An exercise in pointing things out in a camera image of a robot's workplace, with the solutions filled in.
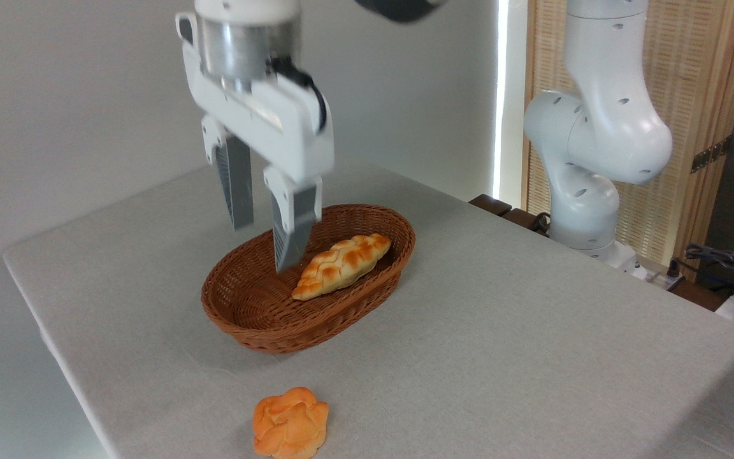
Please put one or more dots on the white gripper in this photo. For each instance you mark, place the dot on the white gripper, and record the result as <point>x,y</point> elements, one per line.
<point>278,124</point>

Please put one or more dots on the round flower-shaped bread roll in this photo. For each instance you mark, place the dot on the round flower-shaped bread roll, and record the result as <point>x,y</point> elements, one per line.
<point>290,424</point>

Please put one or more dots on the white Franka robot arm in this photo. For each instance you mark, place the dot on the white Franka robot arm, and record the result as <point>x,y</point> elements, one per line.
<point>609,127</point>

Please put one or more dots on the braided bread loaf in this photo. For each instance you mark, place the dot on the braided bread loaf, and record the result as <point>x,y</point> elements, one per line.
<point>341,262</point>

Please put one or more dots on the brown wicker basket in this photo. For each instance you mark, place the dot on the brown wicker basket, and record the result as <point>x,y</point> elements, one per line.
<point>316,319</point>

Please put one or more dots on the dark brown wooden furniture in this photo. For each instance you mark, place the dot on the dark brown wooden furniture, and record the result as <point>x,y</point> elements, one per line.
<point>491,204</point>

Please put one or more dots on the grey tablecloth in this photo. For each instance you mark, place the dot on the grey tablecloth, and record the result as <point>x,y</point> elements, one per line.
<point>501,357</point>

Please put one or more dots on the white power strip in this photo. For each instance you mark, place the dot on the white power strip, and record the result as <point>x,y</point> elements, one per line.
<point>657,277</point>

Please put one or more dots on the metal screen hinge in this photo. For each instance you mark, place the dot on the metal screen hinge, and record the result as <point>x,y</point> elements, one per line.
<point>711,154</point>

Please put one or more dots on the bamboo folding screen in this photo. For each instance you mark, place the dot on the bamboo folding screen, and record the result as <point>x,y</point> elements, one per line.
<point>692,64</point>

